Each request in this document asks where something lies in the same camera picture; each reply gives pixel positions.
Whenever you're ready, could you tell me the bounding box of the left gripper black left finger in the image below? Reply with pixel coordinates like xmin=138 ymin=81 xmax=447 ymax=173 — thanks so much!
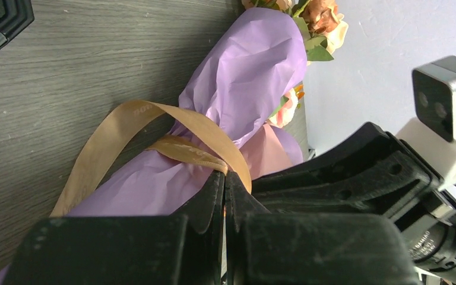
xmin=2 ymin=171 xmax=225 ymax=284

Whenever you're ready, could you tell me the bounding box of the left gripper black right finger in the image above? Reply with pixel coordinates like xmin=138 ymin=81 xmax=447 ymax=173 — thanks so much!
xmin=224 ymin=172 xmax=420 ymax=284

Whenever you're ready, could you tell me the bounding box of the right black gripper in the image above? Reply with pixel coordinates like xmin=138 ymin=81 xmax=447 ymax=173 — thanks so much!
xmin=251 ymin=122 xmax=442 ymax=231

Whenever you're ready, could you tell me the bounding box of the tan ribbon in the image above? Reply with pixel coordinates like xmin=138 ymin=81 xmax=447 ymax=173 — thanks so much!
xmin=50 ymin=100 xmax=252 ymax=218

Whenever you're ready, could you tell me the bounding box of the purple flower bouquet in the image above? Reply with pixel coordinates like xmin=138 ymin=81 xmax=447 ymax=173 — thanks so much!
xmin=0 ymin=0 xmax=349 ymax=285

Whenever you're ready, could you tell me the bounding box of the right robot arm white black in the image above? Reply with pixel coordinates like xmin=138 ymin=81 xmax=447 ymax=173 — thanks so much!
xmin=252 ymin=122 xmax=456 ymax=284

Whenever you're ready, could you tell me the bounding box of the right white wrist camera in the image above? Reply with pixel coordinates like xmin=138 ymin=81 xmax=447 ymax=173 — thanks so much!
xmin=396 ymin=56 xmax=456 ymax=191

